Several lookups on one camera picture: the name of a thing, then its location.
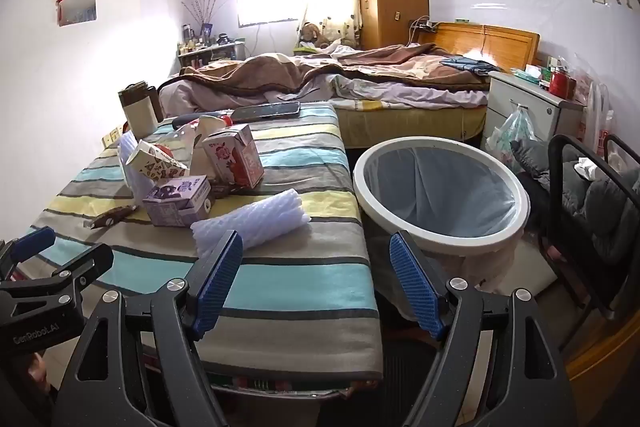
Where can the brown teddy bear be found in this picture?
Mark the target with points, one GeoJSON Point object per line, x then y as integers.
{"type": "Point", "coordinates": [312, 36]}

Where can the window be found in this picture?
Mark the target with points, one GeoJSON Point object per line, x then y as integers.
{"type": "Point", "coordinates": [270, 4]}

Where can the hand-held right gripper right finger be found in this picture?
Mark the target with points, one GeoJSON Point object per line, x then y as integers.
{"type": "Point", "coordinates": [415, 282]}

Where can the brown snack wrapper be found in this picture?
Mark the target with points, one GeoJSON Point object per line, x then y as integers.
{"type": "Point", "coordinates": [112, 215]}

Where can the purple milk carton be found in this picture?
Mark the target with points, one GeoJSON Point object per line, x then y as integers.
{"type": "Point", "coordinates": [175, 202]}

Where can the black metal chair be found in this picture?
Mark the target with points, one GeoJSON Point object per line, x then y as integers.
{"type": "Point", "coordinates": [554, 187]}

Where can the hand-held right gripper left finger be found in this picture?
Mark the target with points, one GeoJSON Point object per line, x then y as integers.
{"type": "Point", "coordinates": [220, 277]}

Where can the dried branches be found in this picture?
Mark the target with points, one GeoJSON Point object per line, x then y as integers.
{"type": "Point", "coordinates": [202, 7]}

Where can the pink milk carton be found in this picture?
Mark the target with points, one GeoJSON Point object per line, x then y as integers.
{"type": "Point", "coordinates": [235, 157]}

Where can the cluttered desk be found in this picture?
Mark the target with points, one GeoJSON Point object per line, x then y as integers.
{"type": "Point", "coordinates": [210, 54]}

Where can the grey clothes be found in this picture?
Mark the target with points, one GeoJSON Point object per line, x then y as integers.
{"type": "Point", "coordinates": [605, 202]}

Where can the clear bottle with red cap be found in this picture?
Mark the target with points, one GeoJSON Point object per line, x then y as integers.
{"type": "Point", "coordinates": [226, 120]}

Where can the brown blanket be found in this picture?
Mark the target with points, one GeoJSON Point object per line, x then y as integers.
{"type": "Point", "coordinates": [280, 69]}

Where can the white plastic bag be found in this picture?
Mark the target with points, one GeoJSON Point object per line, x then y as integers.
{"type": "Point", "coordinates": [597, 112]}

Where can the hanging clear plastic bag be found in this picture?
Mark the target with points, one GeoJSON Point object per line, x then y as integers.
{"type": "Point", "coordinates": [512, 134]}

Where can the wall poster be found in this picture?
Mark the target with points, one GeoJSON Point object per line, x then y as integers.
{"type": "Point", "coordinates": [77, 2]}

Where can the red can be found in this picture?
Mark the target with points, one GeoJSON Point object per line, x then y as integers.
{"type": "Point", "coordinates": [561, 84]}

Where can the teal tissue pack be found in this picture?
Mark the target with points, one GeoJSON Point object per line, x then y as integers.
{"type": "Point", "coordinates": [525, 74]}

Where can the lilac quilt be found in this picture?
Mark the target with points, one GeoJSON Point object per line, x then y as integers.
{"type": "Point", "coordinates": [425, 96]}

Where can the power strip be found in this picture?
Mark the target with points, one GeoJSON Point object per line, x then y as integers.
{"type": "Point", "coordinates": [425, 25]}

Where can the black tablet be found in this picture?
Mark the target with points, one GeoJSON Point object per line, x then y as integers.
{"type": "Point", "coordinates": [265, 111]}

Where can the striped table cloth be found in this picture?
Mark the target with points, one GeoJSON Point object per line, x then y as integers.
{"type": "Point", "coordinates": [300, 277]}

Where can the wooden bed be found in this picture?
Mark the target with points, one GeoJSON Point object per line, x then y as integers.
{"type": "Point", "coordinates": [425, 117]}

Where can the dark glasses case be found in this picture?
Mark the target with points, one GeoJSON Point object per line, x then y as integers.
{"type": "Point", "coordinates": [192, 118]}

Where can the blue cloth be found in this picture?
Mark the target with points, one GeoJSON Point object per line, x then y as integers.
{"type": "Point", "coordinates": [470, 64]}

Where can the white nightstand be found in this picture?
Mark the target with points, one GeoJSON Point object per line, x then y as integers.
{"type": "Point", "coordinates": [530, 107]}

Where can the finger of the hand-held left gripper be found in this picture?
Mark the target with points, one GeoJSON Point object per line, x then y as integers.
{"type": "Point", "coordinates": [35, 242]}
{"type": "Point", "coordinates": [75, 264]}

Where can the patterned paper box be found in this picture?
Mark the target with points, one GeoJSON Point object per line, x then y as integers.
{"type": "Point", "coordinates": [150, 164]}

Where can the white round trash bin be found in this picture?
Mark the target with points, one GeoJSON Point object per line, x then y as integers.
{"type": "Point", "coordinates": [440, 239]}

